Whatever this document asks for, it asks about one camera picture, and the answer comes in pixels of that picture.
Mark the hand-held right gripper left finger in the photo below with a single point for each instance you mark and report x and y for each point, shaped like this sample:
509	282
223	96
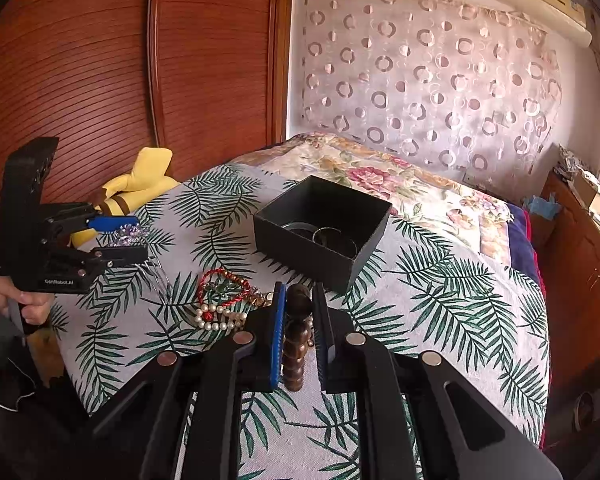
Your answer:
278	332

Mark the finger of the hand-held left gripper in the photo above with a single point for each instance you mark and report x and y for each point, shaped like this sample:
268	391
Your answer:
122	254
112	223

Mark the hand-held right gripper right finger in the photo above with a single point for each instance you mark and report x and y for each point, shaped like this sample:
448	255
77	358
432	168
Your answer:
322	332

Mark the purple crystal hair ornament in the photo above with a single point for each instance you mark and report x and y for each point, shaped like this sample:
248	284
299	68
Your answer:
130	235

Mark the black cardboard box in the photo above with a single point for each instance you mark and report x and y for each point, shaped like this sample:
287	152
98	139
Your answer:
325	232

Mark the person's left hand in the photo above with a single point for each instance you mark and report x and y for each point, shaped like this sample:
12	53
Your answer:
17	300

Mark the yellow plush toy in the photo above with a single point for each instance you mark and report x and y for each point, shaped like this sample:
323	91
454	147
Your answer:
140	175

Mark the silver bangle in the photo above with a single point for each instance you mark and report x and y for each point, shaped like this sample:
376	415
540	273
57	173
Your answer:
336	241

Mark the dark glass bangle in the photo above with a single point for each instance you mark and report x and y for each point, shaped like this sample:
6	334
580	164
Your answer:
300	227

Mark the palm-leaf printed blanket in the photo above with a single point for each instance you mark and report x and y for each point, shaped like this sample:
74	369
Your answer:
455	310

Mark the wooden slatted wardrobe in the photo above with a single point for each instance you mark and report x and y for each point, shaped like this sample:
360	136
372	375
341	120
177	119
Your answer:
105	70

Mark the person's dark clothing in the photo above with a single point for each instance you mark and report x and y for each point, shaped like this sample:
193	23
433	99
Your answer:
15	410

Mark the floral quilt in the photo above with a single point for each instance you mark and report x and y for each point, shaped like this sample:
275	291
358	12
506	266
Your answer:
430	185

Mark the dark blue blanket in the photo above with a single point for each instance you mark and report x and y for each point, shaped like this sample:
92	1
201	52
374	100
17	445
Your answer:
522	245

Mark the blue cloth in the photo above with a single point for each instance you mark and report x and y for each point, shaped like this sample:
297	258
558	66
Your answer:
542	207

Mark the wooden dresser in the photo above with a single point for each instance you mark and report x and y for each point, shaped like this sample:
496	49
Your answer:
580	285

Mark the sheer circle-patterned curtain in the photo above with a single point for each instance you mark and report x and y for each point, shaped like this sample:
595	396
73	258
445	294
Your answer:
430	85

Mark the round dark object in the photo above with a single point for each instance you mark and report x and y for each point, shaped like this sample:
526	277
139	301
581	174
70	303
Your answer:
585	405

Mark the clutter of papers and boxes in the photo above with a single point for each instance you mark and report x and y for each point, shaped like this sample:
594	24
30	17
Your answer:
590	190

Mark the cream air conditioner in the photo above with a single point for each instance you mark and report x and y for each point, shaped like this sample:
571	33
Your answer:
545	7

